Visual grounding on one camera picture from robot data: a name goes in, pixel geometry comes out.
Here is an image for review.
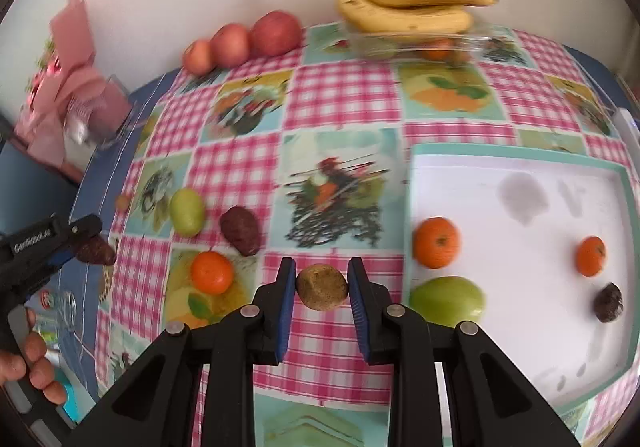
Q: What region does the pink checkered fruit tablecloth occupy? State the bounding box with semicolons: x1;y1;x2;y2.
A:
93;21;640;447

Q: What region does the person's left hand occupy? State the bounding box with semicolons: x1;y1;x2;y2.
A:
0;308;67;405

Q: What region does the yellow banana bunch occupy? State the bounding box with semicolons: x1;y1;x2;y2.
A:
337;0;498;35

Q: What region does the blue plaid tablecloth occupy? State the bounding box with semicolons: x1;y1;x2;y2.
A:
27;71;178;424

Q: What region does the left red apple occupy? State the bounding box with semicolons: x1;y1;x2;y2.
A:
182;38;216;76

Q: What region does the right red apple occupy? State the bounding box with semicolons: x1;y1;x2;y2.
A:
250;10;303;57

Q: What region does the white tray teal rim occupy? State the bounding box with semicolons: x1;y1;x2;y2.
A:
406;144;639;412

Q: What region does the dark red date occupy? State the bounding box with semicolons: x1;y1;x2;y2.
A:
219;205;260;256
75;236;117;266

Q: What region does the small brown longan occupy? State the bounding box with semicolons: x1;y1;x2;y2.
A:
115;193;131;213

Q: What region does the red apple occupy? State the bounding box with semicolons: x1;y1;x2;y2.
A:
250;10;303;57
209;23;250;69
182;38;216;76

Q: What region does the orange mandarin with stem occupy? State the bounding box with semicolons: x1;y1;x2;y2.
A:
412;217;461;269

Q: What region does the glass vase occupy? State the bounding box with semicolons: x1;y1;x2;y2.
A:
63;75;132;148

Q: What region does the brown round kiwi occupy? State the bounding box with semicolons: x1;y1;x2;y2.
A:
296;264;348;311

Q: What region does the middle red apple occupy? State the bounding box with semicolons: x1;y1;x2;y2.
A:
209;23;250;69

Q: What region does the clear plastic fruit container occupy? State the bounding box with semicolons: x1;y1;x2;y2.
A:
343;21;494;66

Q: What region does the green fruit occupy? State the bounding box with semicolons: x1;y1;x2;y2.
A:
409;276;486;328
169;188;206;238

